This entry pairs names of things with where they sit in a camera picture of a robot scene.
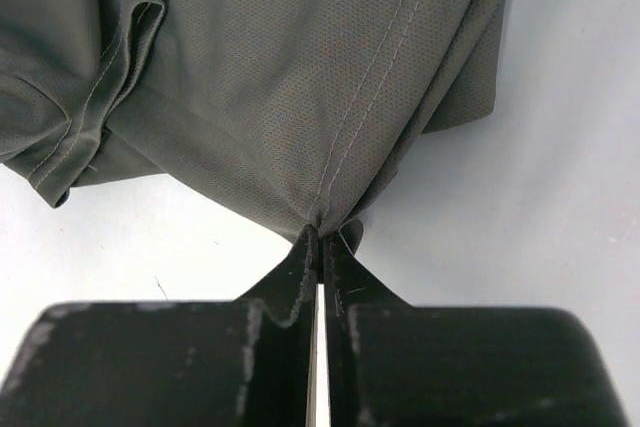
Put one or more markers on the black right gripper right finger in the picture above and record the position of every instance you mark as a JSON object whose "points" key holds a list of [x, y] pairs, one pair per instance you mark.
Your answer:
{"points": [[393, 364]]}

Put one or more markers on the grey t-shirt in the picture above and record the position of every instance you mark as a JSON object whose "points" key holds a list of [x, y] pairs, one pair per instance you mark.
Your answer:
{"points": [[291, 113]]}

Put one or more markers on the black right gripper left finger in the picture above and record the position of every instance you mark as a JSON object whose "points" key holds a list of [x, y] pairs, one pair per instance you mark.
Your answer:
{"points": [[245, 362]]}

